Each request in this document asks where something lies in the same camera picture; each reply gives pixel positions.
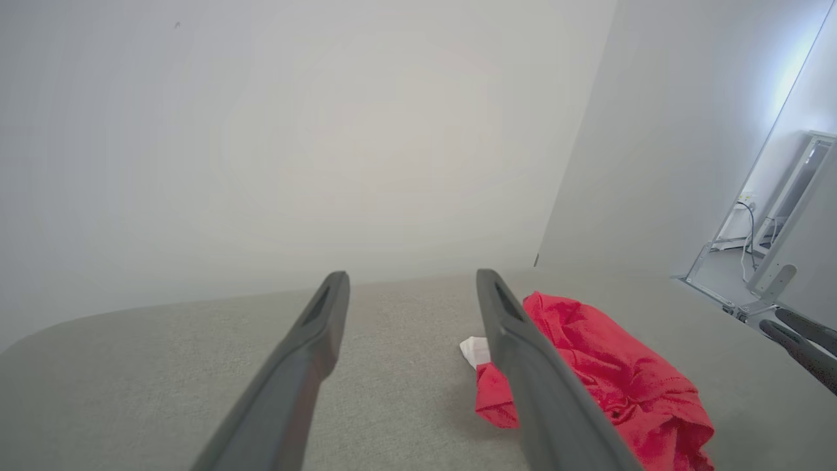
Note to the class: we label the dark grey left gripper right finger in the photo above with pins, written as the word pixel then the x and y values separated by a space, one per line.
pixel 543 405

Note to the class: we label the white wall outlet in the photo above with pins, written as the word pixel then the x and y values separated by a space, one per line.
pixel 747 197

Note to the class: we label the white metal desk frame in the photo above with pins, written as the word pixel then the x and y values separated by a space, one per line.
pixel 794 190

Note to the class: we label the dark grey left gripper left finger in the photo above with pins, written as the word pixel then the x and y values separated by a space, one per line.
pixel 288 392

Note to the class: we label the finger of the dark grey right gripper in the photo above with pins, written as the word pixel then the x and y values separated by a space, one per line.
pixel 807 360
pixel 814 333

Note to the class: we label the red and white shirt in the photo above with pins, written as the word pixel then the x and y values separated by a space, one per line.
pixel 621 373

